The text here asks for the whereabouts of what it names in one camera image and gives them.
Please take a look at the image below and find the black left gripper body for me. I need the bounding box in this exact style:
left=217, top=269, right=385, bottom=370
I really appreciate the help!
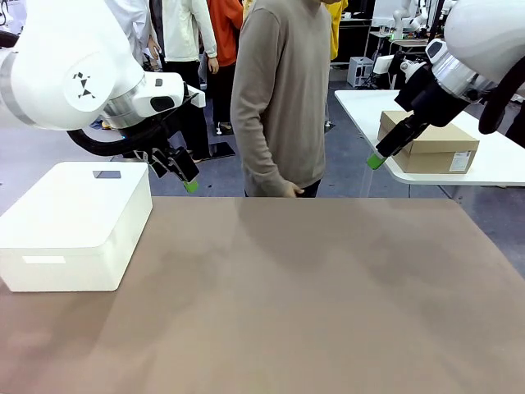
left=122, top=118, right=185, bottom=155

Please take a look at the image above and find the person in beige sweater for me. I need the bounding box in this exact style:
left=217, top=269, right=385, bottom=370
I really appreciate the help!
left=230, top=0, right=332, bottom=199

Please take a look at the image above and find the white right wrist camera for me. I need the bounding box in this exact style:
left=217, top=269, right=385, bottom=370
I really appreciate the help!
left=375, top=55, right=430, bottom=80

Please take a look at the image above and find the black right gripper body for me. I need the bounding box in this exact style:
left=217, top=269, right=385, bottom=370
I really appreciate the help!
left=394, top=65, right=464, bottom=126

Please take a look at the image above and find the white side table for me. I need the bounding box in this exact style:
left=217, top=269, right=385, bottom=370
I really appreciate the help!
left=334, top=89, right=525, bottom=186

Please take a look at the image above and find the small white background robot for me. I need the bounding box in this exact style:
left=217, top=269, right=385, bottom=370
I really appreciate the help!
left=391, top=0, right=431, bottom=42

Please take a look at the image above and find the person in orange top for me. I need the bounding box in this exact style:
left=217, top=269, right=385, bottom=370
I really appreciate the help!
left=207, top=0, right=244, bottom=133

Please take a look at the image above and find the brown cardboard shoe box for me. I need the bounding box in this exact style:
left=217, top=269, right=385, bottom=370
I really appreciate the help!
left=377, top=109, right=481, bottom=175

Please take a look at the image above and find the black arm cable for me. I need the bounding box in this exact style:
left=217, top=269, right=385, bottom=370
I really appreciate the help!
left=67, top=126, right=165, bottom=158
left=477, top=55, right=525, bottom=135

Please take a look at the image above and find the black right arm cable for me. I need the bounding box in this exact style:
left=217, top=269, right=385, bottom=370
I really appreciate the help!
left=477, top=55, right=525, bottom=135

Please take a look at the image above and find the person's right forearm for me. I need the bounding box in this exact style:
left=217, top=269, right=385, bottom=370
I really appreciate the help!
left=240, top=131, right=291, bottom=197

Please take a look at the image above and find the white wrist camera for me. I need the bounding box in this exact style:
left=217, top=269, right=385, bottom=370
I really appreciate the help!
left=180, top=81, right=206, bottom=108
left=375, top=55, right=430, bottom=80

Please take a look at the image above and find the person in white jacket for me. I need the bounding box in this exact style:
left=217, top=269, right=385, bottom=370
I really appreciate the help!
left=149, top=0, right=219, bottom=162

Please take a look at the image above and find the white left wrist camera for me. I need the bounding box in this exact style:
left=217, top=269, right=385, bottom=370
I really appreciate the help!
left=180, top=81, right=206, bottom=108

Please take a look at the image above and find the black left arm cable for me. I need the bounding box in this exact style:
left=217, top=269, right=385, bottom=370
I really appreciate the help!
left=67, top=126, right=165, bottom=158

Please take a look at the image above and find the white plastic storage box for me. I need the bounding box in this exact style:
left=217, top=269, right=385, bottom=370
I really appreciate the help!
left=0, top=161, right=154, bottom=293

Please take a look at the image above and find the white open-frame cabinet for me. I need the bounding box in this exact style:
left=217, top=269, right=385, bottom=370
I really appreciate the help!
left=347, top=56, right=375, bottom=88

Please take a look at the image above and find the person in yellow garment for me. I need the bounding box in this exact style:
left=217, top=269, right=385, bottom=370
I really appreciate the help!
left=322, top=0, right=349, bottom=62

